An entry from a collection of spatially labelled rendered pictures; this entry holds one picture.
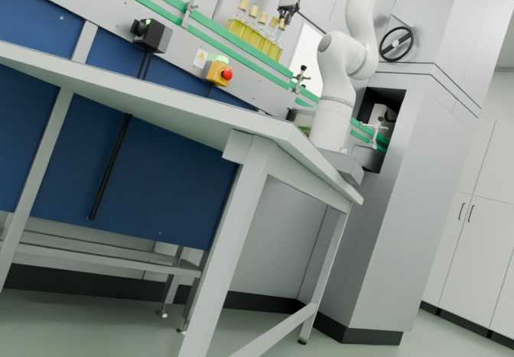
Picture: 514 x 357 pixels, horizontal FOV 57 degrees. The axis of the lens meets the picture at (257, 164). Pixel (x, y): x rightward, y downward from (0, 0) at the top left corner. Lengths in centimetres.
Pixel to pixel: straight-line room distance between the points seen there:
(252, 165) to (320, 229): 193
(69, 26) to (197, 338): 97
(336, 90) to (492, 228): 386
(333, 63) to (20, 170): 101
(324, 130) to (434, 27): 142
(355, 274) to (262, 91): 120
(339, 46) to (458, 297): 404
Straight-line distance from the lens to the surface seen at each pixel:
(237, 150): 92
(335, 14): 267
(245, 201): 90
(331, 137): 160
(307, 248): 278
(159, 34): 153
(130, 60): 160
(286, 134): 85
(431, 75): 277
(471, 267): 532
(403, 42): 292
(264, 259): 255
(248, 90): 185
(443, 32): 284
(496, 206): 534
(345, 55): 164
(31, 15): 150
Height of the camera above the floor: 61
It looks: 3 degrees up
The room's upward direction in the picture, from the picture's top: 19 degrees clockwise
